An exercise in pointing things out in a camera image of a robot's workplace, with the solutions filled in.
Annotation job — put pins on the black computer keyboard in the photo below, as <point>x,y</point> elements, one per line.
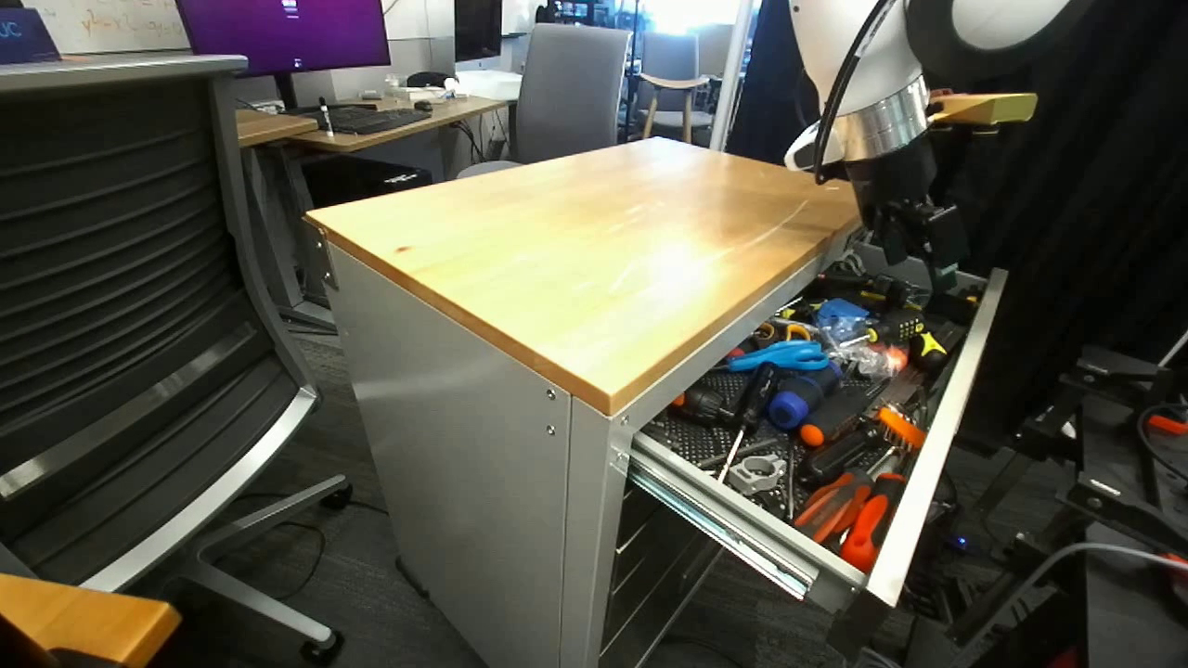
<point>373,119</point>

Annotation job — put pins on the blue plastic box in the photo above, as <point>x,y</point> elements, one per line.
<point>843,318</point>

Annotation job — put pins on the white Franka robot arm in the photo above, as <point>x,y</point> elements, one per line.
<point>866,59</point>

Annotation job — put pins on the grey cabinet tool drawer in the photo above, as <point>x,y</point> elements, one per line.
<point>933,466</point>

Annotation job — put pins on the grey tool cabinet wood top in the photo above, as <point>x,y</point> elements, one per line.
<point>582,262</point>

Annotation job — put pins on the grey office chair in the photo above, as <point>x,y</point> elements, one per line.
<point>569,88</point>

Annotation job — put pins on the blue plastic clamp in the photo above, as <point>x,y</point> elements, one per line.
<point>781,356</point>

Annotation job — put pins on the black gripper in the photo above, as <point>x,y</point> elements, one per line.
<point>903,189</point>

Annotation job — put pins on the purple screen computer monitor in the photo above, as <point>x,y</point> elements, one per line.
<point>283,29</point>

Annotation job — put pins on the wooden desk black frame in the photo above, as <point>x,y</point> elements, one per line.
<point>77,618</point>

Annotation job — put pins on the wooden desk grey legs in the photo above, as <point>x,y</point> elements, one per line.
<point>264,128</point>

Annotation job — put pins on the black computer mouse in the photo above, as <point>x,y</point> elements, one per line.
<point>426,105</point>

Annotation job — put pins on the wooden armchair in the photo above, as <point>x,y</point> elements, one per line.
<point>676,111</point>

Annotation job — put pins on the dark blue cylinder tool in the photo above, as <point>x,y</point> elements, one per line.
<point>799,402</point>

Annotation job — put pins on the dark mesh office chair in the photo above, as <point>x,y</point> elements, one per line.
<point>111,310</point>

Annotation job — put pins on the wooden monitor desk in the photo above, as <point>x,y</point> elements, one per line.
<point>457,111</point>

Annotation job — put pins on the dark blue box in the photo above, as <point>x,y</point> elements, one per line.
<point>22,36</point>

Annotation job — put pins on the black computer tower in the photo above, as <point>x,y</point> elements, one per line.
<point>356,179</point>

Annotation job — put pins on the black curtain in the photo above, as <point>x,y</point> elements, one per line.
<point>1090,225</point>

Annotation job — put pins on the wooden wrist mount plate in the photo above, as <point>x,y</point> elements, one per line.
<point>985,107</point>

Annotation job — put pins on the flashlight with red glow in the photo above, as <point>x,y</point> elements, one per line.
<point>881,362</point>

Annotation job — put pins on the black yellow stubby screwdriver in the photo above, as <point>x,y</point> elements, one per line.
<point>921,344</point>

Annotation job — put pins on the orange round knob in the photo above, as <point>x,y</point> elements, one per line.
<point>812,435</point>

